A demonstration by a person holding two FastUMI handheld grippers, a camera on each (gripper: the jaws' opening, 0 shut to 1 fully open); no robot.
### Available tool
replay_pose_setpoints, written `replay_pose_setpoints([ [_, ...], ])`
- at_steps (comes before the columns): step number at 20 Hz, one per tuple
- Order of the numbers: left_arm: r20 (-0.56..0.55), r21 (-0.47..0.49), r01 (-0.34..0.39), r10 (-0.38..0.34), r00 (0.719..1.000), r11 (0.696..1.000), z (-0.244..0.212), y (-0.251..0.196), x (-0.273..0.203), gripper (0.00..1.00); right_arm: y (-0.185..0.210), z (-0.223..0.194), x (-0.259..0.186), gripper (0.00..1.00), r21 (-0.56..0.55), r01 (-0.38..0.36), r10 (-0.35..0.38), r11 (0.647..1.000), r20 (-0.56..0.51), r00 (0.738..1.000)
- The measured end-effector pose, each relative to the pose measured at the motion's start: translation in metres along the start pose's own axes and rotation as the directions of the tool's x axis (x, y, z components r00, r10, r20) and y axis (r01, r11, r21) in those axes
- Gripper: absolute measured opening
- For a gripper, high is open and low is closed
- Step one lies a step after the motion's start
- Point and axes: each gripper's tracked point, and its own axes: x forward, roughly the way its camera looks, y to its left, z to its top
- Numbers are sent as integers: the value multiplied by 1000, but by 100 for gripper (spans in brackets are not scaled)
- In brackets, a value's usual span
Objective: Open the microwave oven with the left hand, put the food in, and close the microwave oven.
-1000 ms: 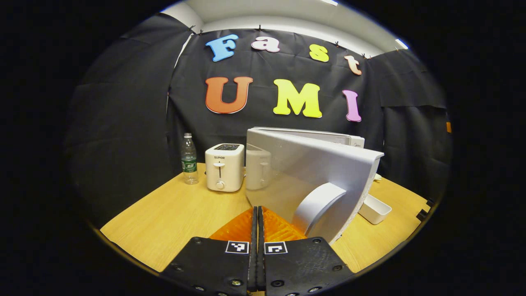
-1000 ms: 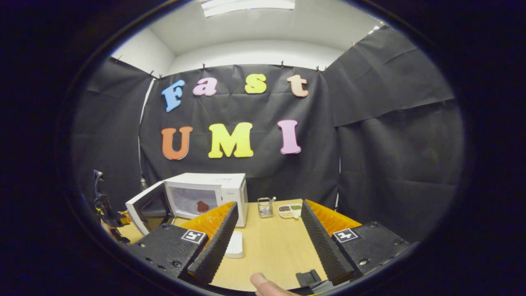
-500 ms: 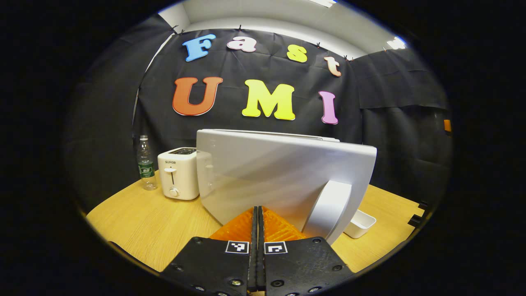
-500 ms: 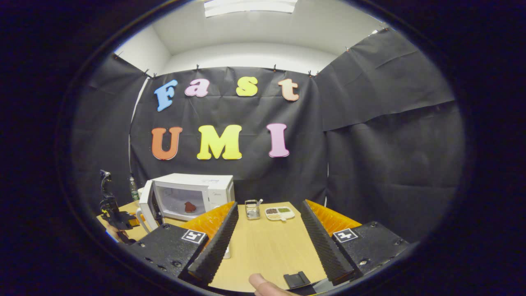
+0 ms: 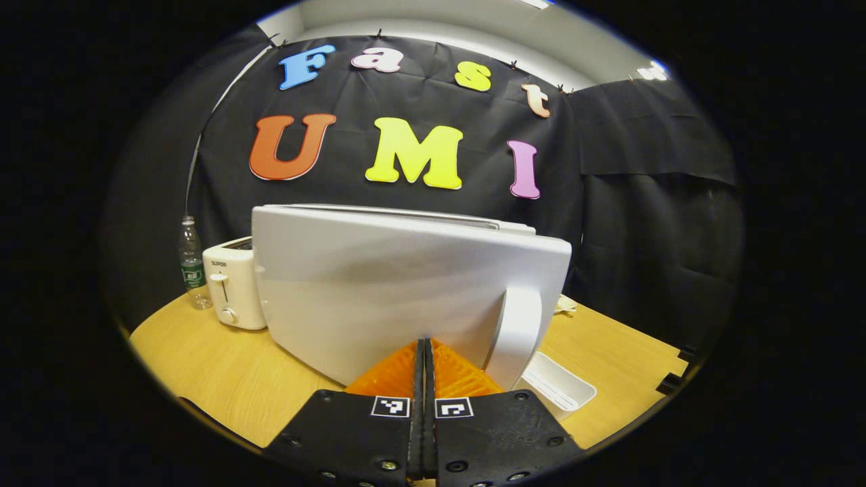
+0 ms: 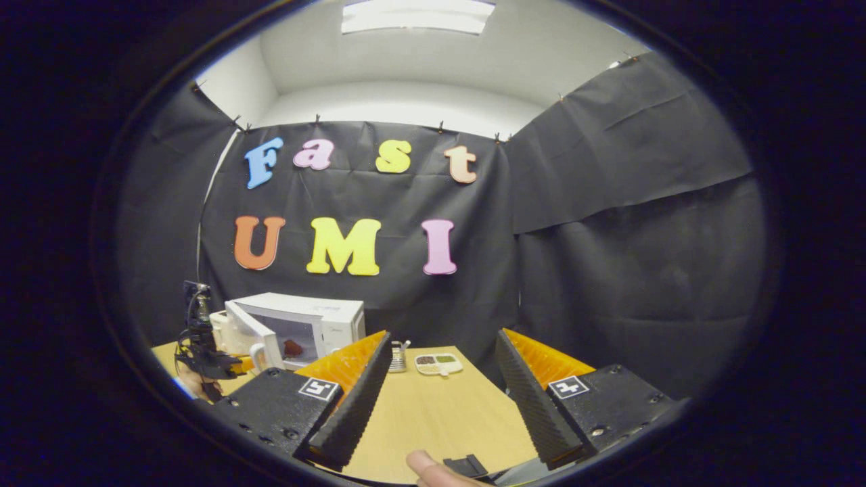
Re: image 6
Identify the small white cup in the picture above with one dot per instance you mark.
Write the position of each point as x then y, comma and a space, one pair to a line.
258, 357

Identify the white divided seasoning tray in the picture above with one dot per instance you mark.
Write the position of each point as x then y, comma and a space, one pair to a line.
438, 364

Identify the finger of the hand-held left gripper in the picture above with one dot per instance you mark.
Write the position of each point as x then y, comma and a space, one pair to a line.
233, 368

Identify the ceiling light panel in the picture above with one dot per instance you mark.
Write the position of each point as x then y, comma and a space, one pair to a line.
416, 17

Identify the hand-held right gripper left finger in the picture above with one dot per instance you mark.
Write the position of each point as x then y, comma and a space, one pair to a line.
355, 412

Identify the white microwave oven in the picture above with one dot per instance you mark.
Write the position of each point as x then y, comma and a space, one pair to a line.
325, 318

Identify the red meat piece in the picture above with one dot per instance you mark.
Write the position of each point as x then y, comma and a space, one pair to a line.
293, 349

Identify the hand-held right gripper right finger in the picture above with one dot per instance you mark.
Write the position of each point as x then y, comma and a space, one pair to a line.
534, 409

